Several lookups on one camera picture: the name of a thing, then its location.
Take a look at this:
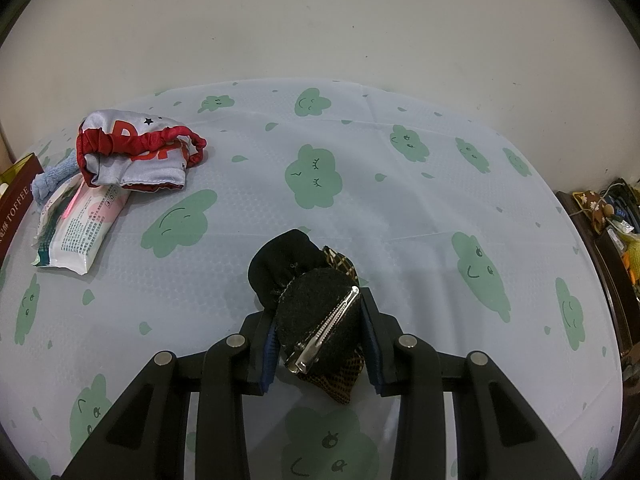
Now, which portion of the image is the wet wipes packet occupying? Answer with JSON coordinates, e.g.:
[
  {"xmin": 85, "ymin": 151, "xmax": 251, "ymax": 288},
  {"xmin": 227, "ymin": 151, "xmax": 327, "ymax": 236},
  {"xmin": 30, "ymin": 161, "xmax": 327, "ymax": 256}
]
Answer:
[{"xmin": 31, "ymin": 175, "xmax": 132, "ymax": 276}]

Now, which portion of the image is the red tin box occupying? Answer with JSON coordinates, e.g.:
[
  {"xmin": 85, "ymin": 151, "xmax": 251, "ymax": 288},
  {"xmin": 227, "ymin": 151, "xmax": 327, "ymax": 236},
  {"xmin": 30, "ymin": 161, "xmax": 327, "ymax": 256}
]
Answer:
[{"xmin": 0, "ymin": 152, "xmax": 46, "ymax": 271}]

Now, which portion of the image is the red and white satin pouch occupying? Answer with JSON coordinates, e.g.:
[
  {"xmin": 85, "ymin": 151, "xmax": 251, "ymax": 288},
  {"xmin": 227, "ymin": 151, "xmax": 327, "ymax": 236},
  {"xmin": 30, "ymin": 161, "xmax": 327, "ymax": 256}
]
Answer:
[{"xmin": 76, "ymin": 110, "xmax": 208, "ymax": 195}]

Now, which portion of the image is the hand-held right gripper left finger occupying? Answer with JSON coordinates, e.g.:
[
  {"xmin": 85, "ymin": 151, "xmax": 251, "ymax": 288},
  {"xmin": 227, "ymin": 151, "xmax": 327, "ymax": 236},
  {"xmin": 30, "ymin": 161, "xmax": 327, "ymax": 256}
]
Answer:
[{"xmin": 60, "ymin": 310, "xmax": 281, "ymax": 480}]

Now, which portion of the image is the blue small towel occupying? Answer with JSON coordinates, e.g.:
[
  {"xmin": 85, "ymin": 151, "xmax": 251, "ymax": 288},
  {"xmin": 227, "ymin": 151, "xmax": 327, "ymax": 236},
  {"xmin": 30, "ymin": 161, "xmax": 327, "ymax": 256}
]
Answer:
[{"xmin": 31, "ymin": 152, "xmax": 88, "ymax": 208}]

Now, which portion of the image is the brown floral pouch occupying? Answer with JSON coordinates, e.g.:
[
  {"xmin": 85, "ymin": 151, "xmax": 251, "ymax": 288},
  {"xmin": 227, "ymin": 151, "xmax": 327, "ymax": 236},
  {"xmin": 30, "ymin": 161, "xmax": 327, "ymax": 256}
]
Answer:
[{"xmin": 572, "ymin": 189, "xmax": 617, "ymax": 233}]

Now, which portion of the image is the yellow netted item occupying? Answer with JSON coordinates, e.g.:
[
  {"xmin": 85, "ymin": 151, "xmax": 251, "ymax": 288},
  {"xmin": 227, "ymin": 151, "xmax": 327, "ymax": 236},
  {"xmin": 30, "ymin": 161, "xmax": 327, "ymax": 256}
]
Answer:
[{"xmin": 622, "ymin": 237, "xmax": 640, "ymax": 286}]

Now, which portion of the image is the black fabric hair clip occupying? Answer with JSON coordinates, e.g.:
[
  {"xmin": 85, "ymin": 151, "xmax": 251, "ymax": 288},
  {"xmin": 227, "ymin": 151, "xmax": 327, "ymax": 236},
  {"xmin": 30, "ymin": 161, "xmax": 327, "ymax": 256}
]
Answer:
[{"xmin": 247, "ymin": 228, "xmax": 366, "ymax": 406}]

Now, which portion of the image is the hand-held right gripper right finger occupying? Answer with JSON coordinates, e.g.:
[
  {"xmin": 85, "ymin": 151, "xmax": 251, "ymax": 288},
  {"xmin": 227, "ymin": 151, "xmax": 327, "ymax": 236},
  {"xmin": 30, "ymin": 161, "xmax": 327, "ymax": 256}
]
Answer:
[{"xmin": 360, "ymin": 287, "xmax": 583, "ymax": 480}]

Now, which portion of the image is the dark wooden cabinet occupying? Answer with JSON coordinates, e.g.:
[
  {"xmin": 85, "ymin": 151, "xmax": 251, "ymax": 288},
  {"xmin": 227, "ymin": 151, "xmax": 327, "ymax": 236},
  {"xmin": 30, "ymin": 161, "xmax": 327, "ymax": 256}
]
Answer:
[{"xmin": 555, "ymin": 187, "xmax": 640, "ymax": 376}]

